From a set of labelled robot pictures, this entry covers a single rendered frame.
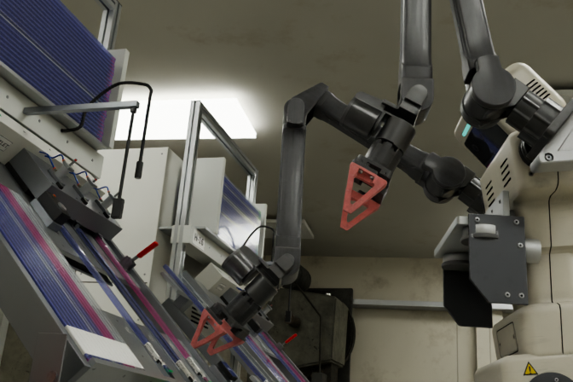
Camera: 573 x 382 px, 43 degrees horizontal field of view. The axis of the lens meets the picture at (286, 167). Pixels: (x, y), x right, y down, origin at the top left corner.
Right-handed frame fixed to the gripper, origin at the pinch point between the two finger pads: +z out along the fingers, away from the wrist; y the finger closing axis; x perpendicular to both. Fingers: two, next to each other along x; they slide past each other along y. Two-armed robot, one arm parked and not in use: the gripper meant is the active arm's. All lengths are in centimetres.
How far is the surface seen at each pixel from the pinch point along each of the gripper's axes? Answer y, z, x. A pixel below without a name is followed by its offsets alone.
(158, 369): 11.5, 7.6, 1.0
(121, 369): 37.0, 6.1, 6.9
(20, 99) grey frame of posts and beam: 14, -7, -73
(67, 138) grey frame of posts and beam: -7, -7, -72
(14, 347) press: -243, 128, -179
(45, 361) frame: 52, 10, 4
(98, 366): 43.9, 6.6, 6.8
